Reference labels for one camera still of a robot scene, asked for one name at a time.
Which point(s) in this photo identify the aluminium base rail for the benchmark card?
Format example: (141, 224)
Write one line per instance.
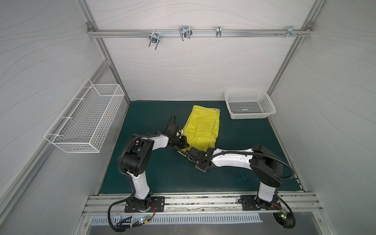
(196, 203)

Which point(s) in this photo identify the white plastic perforated basket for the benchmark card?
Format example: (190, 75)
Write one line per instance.
(249, 104)

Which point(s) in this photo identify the white slotted vent strip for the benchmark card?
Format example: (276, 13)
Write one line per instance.
(170, 219)

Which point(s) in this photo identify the green table mat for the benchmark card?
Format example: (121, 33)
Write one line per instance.
(170, 172)

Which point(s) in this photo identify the metal u-bolt clamp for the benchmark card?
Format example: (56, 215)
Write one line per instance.
(185, 32)
(154, 38)

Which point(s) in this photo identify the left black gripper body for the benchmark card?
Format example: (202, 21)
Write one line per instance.
(182, 141)

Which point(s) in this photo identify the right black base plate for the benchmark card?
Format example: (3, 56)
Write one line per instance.
(248, 202)

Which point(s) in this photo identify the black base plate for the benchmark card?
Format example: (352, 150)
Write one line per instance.
(248, 202)
(155, 204)

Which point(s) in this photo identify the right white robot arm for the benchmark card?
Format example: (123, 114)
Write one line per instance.
(268, 168)

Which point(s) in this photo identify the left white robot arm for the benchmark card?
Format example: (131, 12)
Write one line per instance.
(135, 158)

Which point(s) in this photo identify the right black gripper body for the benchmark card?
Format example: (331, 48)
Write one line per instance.
(193, 155)

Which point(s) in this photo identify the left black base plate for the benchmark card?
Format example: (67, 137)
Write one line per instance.
(155, 204)

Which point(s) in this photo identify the yellow long pants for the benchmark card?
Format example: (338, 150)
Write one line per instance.
(202, 128)

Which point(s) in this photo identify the horizontal aluminium top rail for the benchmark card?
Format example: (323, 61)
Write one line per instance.
(197, 33)

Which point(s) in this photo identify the white wire wall basket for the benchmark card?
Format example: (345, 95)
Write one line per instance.
(83, 125)

